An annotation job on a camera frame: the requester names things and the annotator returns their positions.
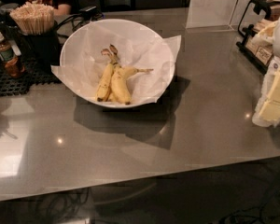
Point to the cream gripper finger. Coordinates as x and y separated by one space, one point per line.
267 111

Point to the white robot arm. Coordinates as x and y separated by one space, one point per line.
270 35

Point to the white bowl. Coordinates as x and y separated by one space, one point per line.
84 44

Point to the front yellow banana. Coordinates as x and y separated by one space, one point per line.
119 85

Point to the yellow banana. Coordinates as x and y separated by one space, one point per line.
103 89
119 85

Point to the left yellow banana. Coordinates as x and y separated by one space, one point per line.
103 89

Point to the clear acrylic stand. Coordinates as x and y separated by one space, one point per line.
206 13

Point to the white paper liner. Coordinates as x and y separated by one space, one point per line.
146 47

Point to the black stick holder cup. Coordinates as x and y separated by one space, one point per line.
45 47

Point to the wooden stir sticks bundle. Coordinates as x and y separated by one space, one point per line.
33 19

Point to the brown sauce bottle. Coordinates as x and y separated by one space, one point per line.
11 62

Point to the black rubber mesh mat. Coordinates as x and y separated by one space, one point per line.
10 86

